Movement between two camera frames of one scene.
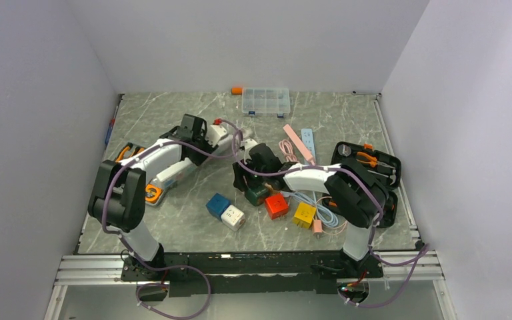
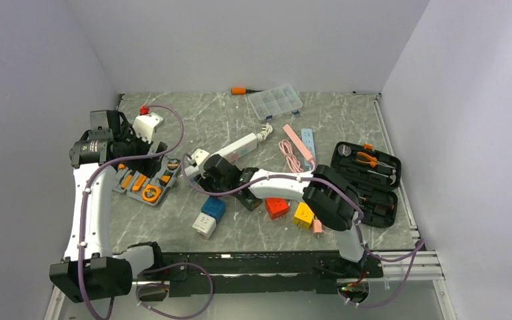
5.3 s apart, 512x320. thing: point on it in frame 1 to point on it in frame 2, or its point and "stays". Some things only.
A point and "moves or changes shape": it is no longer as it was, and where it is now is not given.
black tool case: (384, 167) stays
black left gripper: (203, 137) to (147, 167)
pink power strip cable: (287, 150) stays
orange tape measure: (153, 193) stays
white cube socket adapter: (233, 217) to (205, 225)
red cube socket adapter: (277, 206) stays
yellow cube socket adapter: (304, 215) stays
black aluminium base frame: (249, 273) stays
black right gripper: (240, 171) to (204, 180)
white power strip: (180, 171) to (231, 152)
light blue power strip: (308, 142) stays
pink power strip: (294, 137) stays
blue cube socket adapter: (217, 204) moves or changes shape
